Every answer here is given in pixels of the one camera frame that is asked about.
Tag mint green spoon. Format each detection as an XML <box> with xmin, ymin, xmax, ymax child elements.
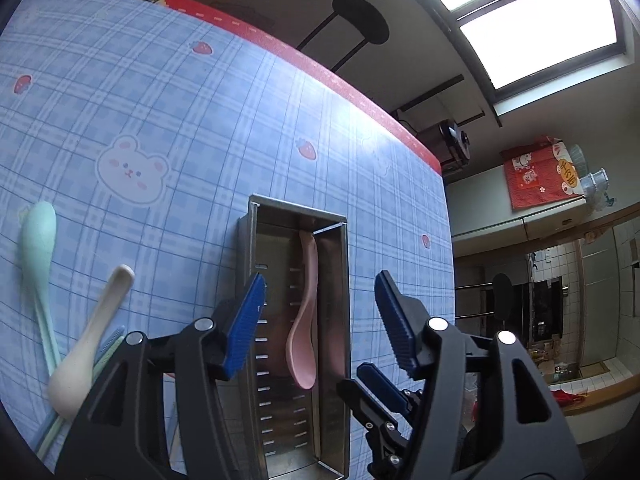
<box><xmin>20</xmin><ymin>201</ymin><xmax>63</xmax><ymax>376</ymax></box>

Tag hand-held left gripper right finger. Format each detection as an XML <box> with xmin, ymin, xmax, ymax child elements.
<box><xmin>374</xmin><ymin>270</ymin><xmax>586</xmax><ymax>480</ymax></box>

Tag blue plaid tablecloth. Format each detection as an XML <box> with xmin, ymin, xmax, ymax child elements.
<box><xmin>0</xmin><ymin>0</ymin><xmax>456</xmax><ymax>480</ymax></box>

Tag black device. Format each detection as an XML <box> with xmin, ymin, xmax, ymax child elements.
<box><xmin>425</xmin><ymin>119</ymin><xmax>472</xmax><ymax>173</ymax></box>

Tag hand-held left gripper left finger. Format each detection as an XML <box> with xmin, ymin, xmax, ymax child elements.
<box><xmin>55</xmin><ymin>272</ymin><xmax>267</xmax><ymax>480</ymax></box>

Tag red printed cloth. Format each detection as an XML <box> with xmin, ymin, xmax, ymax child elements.
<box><xmin>502</xmin><ymin>136</ymin><xmax>581</xmax><ymax>211</ymax></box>

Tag pink spoon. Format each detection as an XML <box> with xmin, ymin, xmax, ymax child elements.
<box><xmin>286</xmin><ymin>230</ymin><xmax>319</xmax><ymax>391</ymax></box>

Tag clear plastic containers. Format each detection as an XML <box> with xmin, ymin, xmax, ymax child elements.
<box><xmin>567</xmin><ymin>144</ymin><xmax>611</xmax><ymax>211</ymax></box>

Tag window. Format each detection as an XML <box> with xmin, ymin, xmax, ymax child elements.
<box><xmin>405</xmin><ymin>0</ymin><xmax>628</xmax><ymax>103</ymax></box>

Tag metal utensil tray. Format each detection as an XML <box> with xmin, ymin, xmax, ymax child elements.
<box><xmin>237</xmin><ymin>194</ymin><xmax>351</xmax><ymax>480</ymax></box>

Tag black round stool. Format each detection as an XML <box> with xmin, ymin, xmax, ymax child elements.
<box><xmin>297</xmin><ymin>0</ymin><xmax>390</xmax><ymax>73</ymax></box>
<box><xmin>455</xmin><ymin>272</ymin><xmax>516</xmax><ymax>331</ymax></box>

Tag wooden wall cabinet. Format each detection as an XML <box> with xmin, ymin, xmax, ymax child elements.
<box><xmin>447</xmin><ymin>195</ymin><xmax>640</xmax><ymax>261</ymax></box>

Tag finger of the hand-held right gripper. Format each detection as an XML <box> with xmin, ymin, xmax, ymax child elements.
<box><xmin>356</xmin><ymin>364</ymin><xmax>424</xmax><ymax>417</ymax></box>
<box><xmin>337</xmin><ymin>378</ymin><xmax>402</xmax><ymax>432</ymax></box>

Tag black kitchen appliance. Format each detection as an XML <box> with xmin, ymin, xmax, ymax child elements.
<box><xmin>529</xmin><ymin>279</ymin><xmax>567</xmax><ymax>342</ymax></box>

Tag white spoon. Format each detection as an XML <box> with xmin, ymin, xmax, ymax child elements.
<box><xmin>47</xmin><ymin>265</ymin><xmax>136</xmax><ymax>418</ymax></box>

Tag green chopstick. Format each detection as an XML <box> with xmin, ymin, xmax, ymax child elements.
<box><xmin>37</xmin><ymin>337</ymin><xmax>126</xmax><ymax>461</ymax></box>
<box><xmin>35</xmin><ymin>324</ymin><xmax>126</xmax><ymax>461</ymax></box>

